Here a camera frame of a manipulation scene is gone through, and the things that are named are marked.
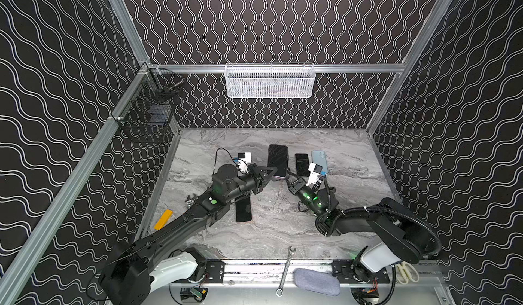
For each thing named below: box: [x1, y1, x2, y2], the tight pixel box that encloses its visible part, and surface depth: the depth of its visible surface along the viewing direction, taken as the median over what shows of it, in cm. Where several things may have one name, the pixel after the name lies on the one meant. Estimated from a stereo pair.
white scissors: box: [395, 261, 420, 286], surface depth 75 cm
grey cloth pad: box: [293, 267, 342, 297], surface depth 72 cm
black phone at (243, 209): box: [234, 196, 252, 223], surface depth 90 cm
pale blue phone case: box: [311, 149, 329, 175], surface depth 112 cm
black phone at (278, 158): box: [267, 144, 289, 178], surface depth 74 cm
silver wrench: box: [275, 245, 297, 298], surface depth 75 cm
